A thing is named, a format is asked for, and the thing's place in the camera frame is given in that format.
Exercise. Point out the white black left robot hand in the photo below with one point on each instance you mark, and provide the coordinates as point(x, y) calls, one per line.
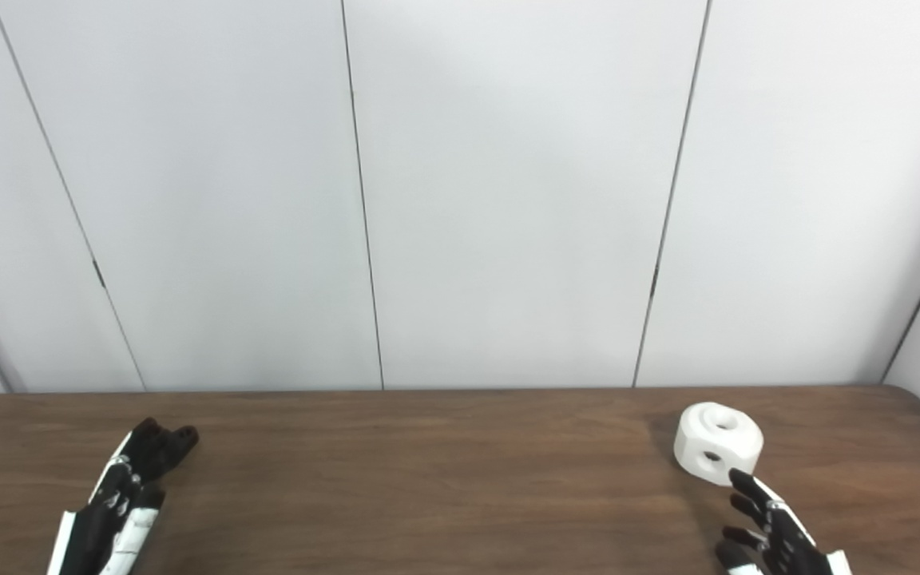
point(101, 531)

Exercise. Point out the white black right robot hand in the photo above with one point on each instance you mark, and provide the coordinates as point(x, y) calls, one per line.
point(783, 539)

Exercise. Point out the round white plastic piece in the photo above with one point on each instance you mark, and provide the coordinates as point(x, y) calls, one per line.
point(703, 447)

